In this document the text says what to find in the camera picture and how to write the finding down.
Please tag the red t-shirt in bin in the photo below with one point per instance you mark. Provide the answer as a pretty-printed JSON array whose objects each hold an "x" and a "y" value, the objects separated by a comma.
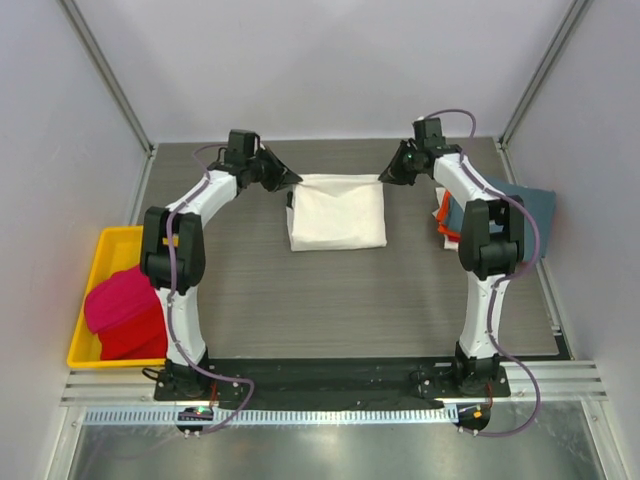
[{"x": 143, "y": 336}]

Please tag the yellow plastic bin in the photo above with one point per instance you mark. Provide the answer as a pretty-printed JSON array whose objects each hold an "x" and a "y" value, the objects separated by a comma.
[{"x": 118, "y": 249}]

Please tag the white printed folded t-shirt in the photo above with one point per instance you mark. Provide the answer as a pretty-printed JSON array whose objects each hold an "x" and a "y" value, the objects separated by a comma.
[{"x": 447, "y": 244}]

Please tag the right aluminium frame post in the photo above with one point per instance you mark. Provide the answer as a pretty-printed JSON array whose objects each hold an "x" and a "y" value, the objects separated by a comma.
[{"x": 567, "y": 27}]

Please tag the white and green t-shirt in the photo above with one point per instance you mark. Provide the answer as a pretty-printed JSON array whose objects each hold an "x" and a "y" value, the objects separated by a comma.
[{"x": 329, "y": 212}]

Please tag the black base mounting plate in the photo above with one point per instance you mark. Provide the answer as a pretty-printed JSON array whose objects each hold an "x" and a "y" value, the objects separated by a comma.
[{"x": 338, "y": 383}]

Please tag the aluminium frame post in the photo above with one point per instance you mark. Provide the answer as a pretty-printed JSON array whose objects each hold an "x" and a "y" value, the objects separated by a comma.
[
  {"x": 567, "y": 27},
  {"x": 100, "y": 63}
]

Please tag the slotted cable duct rail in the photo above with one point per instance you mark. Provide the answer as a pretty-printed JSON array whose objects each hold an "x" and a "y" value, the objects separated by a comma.
[{"x": 196, "y": 416}]

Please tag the orange folded t-shirt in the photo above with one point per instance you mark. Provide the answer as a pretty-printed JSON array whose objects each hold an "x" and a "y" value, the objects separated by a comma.
[{"x": 448, "y": 216}]

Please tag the left aluminium frame post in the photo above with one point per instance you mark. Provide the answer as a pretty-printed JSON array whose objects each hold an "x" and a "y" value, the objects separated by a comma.
[{"x": 100, "y": 63}]

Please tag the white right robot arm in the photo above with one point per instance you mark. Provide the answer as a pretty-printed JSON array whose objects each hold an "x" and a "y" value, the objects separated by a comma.
[{"x": 490, "y": 248}]

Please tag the blue-grey folded t-shirt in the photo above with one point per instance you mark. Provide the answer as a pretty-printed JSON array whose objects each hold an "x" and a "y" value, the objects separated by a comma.
[{"x": 539, "y": 203}]

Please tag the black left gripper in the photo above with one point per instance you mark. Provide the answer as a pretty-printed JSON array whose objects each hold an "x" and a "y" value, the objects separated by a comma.
[{"x": 288, "y": 177}]

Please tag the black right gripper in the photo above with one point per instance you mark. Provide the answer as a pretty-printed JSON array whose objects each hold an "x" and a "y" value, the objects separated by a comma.
[{"x": 400, "y": 163}]

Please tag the magenta t-shirt in bin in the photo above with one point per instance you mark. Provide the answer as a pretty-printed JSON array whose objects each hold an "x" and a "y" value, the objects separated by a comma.
[{"x": 117, "y": 299}]

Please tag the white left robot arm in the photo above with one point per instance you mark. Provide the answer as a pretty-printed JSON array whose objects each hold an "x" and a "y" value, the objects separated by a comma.
[{"x": 173, "y": 255}]

